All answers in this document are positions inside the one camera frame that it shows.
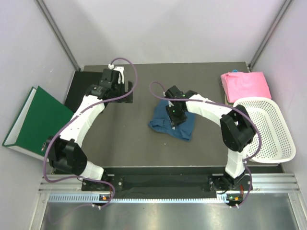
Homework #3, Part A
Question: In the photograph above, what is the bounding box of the blue t shirt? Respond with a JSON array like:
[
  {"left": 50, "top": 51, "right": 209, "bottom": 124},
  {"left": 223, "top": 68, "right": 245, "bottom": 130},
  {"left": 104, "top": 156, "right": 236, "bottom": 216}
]
[{"left": 148, "top": 100, "right": 196, "bottom": 141}]

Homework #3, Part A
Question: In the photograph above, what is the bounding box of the white perforated plastic basket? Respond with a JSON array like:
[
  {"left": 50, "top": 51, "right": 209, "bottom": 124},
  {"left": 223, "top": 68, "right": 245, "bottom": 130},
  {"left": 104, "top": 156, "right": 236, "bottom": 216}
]
[{"left": 234, "top": 97, "right": 296, "bottom": 164}]

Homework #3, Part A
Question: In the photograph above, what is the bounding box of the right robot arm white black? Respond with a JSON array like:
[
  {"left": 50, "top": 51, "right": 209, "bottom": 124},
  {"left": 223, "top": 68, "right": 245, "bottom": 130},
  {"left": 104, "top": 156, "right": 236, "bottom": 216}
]
[{"left": 164, "top": 86, "right": 260, "bottom": 190}]

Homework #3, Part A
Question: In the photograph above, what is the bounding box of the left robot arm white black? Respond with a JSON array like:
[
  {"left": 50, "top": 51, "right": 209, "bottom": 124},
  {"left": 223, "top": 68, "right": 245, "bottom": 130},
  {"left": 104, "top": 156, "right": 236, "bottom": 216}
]
[{"left": 46, "top": 64, "right": 133, "bottom": 190}]

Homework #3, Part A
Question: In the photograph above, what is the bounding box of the pink folded t shirt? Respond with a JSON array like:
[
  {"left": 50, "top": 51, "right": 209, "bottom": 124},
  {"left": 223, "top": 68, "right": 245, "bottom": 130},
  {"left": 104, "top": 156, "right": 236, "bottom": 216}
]
[{"left": 221, "top": 72, "right": 272, "bottom": 103}]

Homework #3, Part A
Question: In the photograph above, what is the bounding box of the green ring binder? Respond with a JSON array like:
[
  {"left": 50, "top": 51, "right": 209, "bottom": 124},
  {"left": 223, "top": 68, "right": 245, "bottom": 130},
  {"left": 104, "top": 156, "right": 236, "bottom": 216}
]
[{"left": 2, "top": 86, "right": 73, "bottom": 161}]

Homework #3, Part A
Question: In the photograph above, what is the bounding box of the left aluminium corner post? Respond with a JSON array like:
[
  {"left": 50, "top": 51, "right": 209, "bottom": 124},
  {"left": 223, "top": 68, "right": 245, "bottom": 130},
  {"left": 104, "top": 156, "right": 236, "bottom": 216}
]
[{"left": 34, "top": 0, "right": 81, "bottom": 71}]

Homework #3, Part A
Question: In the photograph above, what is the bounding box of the aluminium corner post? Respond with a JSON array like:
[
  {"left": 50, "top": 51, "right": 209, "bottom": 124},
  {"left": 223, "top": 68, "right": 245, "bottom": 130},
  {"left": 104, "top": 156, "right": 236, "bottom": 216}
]
[
  {"left": 34, "top": 0, "right": 81, "bottom": 71},
  {"left": 247, "top": 0, "right": 294, "bottom": 71}
]

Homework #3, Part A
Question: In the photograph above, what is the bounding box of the grey slotted cable duct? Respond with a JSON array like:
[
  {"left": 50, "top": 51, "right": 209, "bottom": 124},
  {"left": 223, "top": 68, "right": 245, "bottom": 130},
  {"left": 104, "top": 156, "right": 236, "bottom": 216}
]
[{"left": 48, "top": 194, "right": 229, "bottom": 204}]

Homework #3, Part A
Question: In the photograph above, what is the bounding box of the right aluminium corner post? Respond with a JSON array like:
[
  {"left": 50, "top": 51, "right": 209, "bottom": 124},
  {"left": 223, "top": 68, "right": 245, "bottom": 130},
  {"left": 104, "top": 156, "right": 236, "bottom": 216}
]
[{"left": 247, "top": 0, "right": 294, "bottom": 71}]

